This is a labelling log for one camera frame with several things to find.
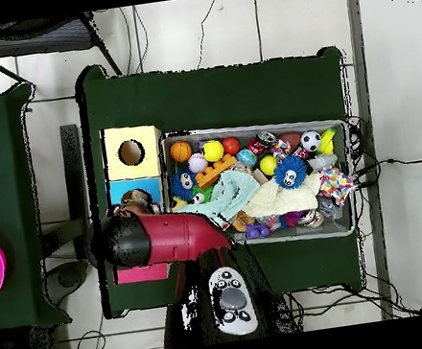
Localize cream waffle cloth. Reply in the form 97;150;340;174
240;172;327;220

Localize crushed clear plastic bottle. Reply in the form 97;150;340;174
117;186;156;217

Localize grey crushed bottle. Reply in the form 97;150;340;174
305;151;340;174

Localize wooden box with three holes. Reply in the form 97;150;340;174
91;121;183;288

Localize shallow silver mesh bin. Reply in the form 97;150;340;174
152;106;363;263

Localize orange building block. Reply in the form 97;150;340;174
191;151;242;191

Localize yellow smiley ball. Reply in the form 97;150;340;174
200;138;226;164

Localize mint green waffle cloth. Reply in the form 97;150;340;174
172;165;267;231

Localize blue spiky toy big eyes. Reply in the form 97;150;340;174
167;166;200;204

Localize small orange basketball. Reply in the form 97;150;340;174
168;139;195;165

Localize blue spiky toy small eyes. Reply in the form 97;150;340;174
270;152;311;193

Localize small soccer ball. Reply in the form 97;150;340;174
298;128;324;154

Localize polka dot cloth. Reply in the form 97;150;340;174
315;164;358;208

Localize black flat panel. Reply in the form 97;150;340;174
57;123;97;262

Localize grey oval stand base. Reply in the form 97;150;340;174
43;258;95;308

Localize black chair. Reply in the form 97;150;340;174
0;7;125;94

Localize black cable with plug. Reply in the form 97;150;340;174
352;152;422;175

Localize grey floor cable cover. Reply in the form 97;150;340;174
337;0;406;321

